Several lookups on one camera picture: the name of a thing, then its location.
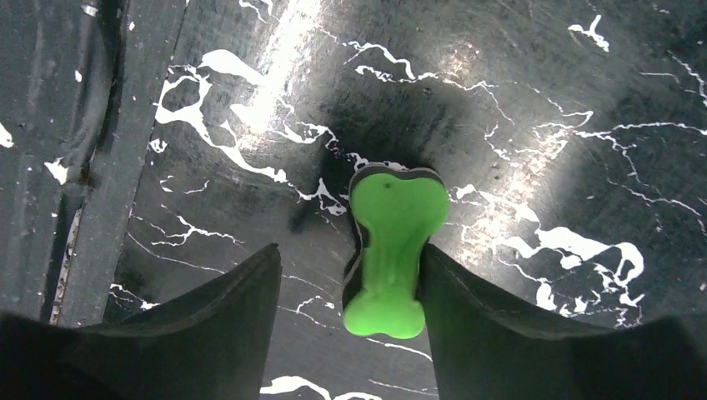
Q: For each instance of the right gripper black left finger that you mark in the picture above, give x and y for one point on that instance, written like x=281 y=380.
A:
x=209 y=343

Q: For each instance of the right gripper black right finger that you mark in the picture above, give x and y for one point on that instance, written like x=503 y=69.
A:
x=486 y=343

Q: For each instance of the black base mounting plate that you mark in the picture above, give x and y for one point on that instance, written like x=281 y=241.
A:
x=79 y=84

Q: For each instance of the green bone-shaped whiteboard eraser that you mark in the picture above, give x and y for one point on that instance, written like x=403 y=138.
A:
x=395 y=213

